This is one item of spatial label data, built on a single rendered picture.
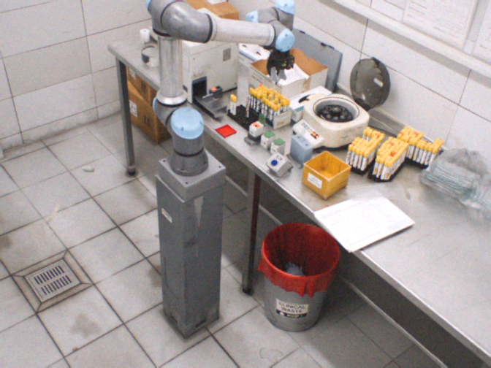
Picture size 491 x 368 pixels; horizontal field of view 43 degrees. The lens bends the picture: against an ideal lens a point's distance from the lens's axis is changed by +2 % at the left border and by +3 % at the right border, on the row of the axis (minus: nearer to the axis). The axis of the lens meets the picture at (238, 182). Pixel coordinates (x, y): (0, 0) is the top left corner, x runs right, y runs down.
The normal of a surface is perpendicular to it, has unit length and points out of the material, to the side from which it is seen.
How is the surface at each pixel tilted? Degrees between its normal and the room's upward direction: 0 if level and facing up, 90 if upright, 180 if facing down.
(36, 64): 90
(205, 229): 90
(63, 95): 90
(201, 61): 90
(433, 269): 0
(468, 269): 0
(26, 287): 0
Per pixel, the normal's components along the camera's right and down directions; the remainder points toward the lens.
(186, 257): 0.62, 0.53
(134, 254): 0.04, -0.76
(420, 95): -0.79, 0.37
